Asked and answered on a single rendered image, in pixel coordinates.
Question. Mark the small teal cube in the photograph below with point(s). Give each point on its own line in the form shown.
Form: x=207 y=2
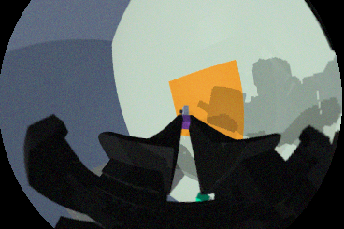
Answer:
x=202 y=198

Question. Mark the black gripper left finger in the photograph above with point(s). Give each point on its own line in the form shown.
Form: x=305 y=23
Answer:
x=158 y=153

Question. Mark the orange flat square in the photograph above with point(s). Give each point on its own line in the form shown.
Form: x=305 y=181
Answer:
x=213 y=95

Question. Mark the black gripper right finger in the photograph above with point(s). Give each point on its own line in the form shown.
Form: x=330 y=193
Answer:
x=216 y=155

